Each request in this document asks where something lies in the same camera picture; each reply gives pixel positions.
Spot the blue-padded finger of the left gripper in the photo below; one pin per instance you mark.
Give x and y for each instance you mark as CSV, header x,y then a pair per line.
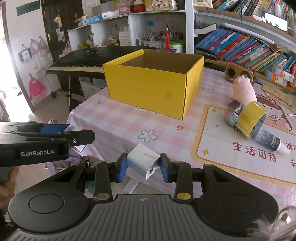
x,y
53,128
76,138

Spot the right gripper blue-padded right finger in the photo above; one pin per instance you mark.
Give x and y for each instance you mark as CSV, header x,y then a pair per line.
x,y
179,173

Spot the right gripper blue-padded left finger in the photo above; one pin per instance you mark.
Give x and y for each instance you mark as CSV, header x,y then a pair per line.
x,y
107,173

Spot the white charger plug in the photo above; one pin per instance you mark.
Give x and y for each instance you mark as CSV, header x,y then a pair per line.
x,y
142,162

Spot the grey purple toy truck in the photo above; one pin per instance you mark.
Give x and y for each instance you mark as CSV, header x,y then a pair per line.
x,y
233,111

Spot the blue white spray bottle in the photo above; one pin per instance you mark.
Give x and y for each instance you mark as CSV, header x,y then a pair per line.
x,y
271,141

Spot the yellow tape roll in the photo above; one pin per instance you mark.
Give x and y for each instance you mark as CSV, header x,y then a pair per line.
x,y
251,119

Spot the pink plush pig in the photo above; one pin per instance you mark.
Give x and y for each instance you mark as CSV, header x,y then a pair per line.
x,y
243,91

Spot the person's left hand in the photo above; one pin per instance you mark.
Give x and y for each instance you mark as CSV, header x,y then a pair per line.
x,y
7,189

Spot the pink backpack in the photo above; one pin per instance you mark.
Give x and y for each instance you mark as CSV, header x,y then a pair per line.
x,y
37,90

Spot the black electronic keyboard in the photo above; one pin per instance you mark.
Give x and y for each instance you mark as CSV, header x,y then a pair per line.
x,y
89,62

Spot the pink checkered tablecloth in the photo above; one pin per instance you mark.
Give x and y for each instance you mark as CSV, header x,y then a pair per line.
x,y
203,136

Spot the yellow cardboard box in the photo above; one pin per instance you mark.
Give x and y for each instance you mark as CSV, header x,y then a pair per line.
x,y
163,82

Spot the wooden retro speaker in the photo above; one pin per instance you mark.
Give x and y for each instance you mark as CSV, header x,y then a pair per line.
x,y
234,70

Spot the green lid white jar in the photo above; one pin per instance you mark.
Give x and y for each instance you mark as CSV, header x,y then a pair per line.
x,y
176,47

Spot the red bottle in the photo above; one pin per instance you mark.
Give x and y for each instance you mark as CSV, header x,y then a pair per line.
x,y
167,39

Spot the row of leaning books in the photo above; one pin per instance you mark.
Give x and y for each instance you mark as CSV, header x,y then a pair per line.
x,y
238,47

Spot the orange white box lower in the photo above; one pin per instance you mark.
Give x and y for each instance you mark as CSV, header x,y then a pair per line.
x,y
275,78

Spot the orange white box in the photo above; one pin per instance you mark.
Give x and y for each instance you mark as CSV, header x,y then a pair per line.
x,y
275,78
283,74

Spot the orange white box upper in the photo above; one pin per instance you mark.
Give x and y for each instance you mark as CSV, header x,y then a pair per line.
x,y
283,74

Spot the white bookshelf unit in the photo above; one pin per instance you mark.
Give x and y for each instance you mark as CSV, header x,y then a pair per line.
x,y
182,21

